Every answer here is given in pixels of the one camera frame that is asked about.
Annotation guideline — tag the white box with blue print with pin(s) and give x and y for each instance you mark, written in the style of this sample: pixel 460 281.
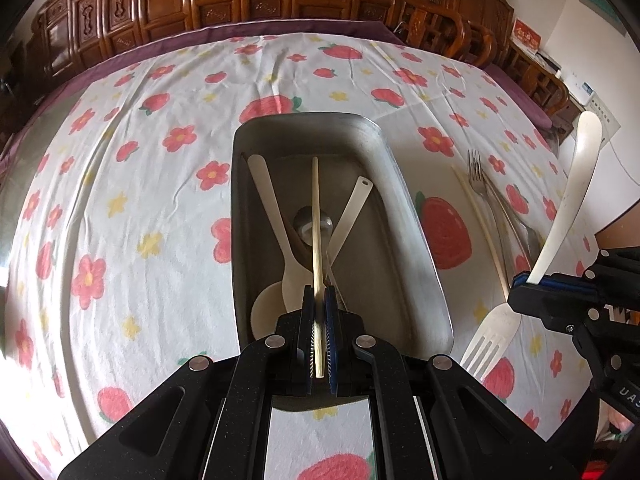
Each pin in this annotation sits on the white box with blue print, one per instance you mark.
pixel 587 92

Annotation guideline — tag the carved wooden armchair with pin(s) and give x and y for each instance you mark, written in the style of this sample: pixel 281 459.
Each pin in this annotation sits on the carved wooden armchair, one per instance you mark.
pixel 450 10

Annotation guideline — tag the red desk calendar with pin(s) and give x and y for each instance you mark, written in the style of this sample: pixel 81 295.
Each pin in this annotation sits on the red desk calendar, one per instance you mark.
pixel 527 36

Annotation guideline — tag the white plastic fork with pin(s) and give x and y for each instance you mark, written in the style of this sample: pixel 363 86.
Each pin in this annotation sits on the white plastic fork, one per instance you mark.
pixel 570 200

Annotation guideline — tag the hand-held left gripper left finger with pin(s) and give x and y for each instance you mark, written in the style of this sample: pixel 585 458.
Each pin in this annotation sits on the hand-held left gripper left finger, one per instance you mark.
pixel 310 330

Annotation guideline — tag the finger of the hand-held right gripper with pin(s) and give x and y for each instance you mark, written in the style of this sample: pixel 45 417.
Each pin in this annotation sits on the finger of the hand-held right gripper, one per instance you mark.
pixel 545 305
pixel 615 265

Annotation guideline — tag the metal fork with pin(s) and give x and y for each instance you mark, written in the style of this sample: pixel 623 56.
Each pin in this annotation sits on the metal fork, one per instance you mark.
pixel 477 170
pixel 492 195

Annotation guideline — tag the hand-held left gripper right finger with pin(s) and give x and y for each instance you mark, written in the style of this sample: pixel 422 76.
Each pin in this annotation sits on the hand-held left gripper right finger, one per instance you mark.
pixel 331 330

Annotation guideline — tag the wooden chopstick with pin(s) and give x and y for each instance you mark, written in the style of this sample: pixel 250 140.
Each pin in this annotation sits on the wooden chopstick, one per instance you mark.
pixel 480 225
pixel 316 220

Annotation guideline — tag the floral strawberry tablecloth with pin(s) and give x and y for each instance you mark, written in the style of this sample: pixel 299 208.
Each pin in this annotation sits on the floral strawberry tablecloth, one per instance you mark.
pixel 150 185

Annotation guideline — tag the metal spoon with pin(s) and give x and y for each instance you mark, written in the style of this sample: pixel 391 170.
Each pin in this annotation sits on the metal spoon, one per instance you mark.
pixel 302 225

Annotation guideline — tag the rectangular metal tray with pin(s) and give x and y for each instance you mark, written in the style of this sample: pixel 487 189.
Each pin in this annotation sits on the rectangular metal tray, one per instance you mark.
pixel 400 260

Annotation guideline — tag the purple armchair cushion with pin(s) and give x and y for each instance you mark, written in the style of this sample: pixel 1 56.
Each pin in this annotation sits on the purple armchair cushion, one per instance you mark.
pixel 525 100

